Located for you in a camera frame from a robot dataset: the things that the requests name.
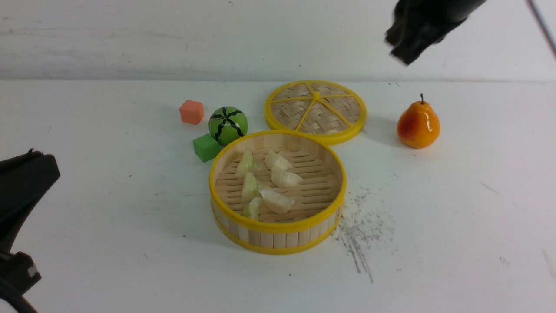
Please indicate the green watermelon toy ball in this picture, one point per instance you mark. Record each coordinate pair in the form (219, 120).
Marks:
(228, 124)

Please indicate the white dumpling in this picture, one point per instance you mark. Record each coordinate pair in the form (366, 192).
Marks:
(273, 160)
(276, 202)

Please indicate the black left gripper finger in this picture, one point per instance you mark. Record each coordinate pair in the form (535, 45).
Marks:
(19, 271)
(24, 180)

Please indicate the orange toy pear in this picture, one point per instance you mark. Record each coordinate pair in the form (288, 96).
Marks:
(419, 126)

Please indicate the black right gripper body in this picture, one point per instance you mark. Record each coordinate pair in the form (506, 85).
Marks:
(418, 24)

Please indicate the green foam cube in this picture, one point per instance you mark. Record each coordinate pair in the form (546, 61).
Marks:
(206, 147)

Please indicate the green dumpling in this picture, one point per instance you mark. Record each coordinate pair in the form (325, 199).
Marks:
(246, 165)
(251, 210)
(251, 188)

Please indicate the bamboo steamer tray yellow rims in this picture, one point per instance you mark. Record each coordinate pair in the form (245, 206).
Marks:
(318, 200)

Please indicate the orange foam cube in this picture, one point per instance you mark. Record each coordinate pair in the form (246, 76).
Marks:
(191, 112)

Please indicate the woven bamboo steamer lid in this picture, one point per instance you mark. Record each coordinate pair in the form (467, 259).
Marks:
(328, 112)

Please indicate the white dumpling pleated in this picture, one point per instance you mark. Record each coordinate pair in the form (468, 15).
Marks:
(284, 179)

